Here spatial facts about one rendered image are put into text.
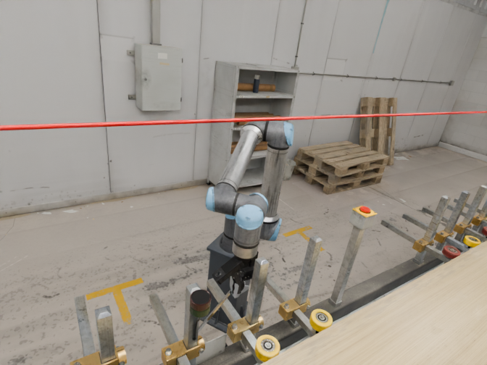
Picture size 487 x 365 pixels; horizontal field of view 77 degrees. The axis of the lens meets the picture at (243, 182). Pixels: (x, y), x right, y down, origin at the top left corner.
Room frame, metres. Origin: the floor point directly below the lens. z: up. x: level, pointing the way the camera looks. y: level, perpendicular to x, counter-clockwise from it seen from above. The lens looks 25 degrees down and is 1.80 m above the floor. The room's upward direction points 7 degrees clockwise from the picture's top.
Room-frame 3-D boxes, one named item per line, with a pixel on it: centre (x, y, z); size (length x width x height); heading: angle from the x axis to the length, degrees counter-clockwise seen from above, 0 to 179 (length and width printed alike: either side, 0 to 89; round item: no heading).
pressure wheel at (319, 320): (0.84, -0.35, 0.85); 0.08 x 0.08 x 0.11
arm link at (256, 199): (1.01, -0.05, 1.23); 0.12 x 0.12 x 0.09; 80
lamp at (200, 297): (0.66, 0.08, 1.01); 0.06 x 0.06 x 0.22; 35
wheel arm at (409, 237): (1.58, -1.06, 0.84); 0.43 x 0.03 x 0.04; 35
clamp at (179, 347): (0.68, 0.12, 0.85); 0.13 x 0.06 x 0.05; 125
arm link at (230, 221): (1.63, 0.00, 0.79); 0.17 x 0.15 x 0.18; 80
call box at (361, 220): (1.14, -0.51, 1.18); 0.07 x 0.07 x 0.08; 35
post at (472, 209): (1.85, -1.53, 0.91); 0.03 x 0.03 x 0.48; 35
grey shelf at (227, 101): (3.79, 0.00, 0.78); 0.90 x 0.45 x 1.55; 127
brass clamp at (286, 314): (0.97, -0.28, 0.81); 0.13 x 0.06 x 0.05; 125
